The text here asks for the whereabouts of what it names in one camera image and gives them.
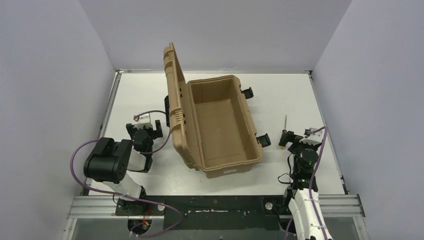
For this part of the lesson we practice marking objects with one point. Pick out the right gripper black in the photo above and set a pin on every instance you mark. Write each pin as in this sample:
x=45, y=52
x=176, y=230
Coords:
x=290, y=137

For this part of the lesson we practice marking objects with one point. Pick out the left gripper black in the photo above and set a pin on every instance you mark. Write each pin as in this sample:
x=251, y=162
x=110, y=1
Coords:
x=144, y=129

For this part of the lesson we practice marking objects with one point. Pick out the yellow black handled screwdriver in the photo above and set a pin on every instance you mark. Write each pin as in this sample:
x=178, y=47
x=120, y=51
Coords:
x=284, y=131

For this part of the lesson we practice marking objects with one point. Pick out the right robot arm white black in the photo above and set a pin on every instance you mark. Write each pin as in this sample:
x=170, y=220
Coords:
x=302, y=195

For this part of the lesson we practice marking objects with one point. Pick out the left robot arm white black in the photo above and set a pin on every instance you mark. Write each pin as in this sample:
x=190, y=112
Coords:
x=110, y=162

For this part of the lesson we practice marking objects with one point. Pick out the tan plastic toolbox bin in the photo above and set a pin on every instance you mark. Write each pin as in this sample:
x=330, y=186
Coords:
x=210, y=122

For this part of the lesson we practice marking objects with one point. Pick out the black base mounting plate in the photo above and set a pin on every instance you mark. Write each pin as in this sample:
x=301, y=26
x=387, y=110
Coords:
x=215, y=212

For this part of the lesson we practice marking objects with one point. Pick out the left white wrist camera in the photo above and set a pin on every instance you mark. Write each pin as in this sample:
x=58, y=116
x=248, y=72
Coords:
x=142, y=121

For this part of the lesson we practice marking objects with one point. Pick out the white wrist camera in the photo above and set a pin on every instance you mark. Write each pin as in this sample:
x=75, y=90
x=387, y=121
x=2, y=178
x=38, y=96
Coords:
x=313, y=136
x=142, y=121

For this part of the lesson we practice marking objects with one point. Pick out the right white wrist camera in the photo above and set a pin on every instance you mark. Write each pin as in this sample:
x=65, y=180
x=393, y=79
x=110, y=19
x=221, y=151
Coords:
x=313, y=136

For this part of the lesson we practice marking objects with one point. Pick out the aluminium left table rail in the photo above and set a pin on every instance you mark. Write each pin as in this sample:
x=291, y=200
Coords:
x=110, y=103

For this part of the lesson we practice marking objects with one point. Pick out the aluminium front frame rail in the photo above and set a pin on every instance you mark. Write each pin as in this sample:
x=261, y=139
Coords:
x=103, y=207

